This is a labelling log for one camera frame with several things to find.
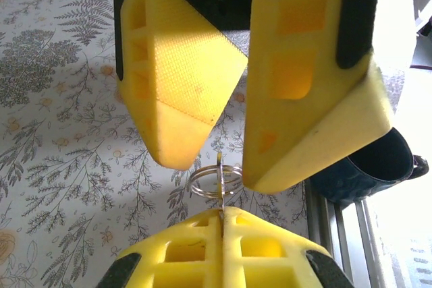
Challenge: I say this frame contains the floral table cloth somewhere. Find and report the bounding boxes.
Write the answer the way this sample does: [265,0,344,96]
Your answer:
[0,0,406,288]

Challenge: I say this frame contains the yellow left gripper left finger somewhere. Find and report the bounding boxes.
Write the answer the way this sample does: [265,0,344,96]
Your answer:
[104,208,224,288]

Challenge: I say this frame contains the silver key ring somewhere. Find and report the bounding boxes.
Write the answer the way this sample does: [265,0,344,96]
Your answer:
[190,165,244,198]

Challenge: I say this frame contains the dark blue mug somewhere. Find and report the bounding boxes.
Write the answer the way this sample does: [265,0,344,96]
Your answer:
[309,125,432,208]

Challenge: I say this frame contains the aluminium frame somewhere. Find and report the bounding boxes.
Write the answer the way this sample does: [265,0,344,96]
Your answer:
[303,178,384,288]

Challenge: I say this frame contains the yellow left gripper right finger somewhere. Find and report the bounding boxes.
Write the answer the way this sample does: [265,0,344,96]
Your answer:
[222,206,354,288]

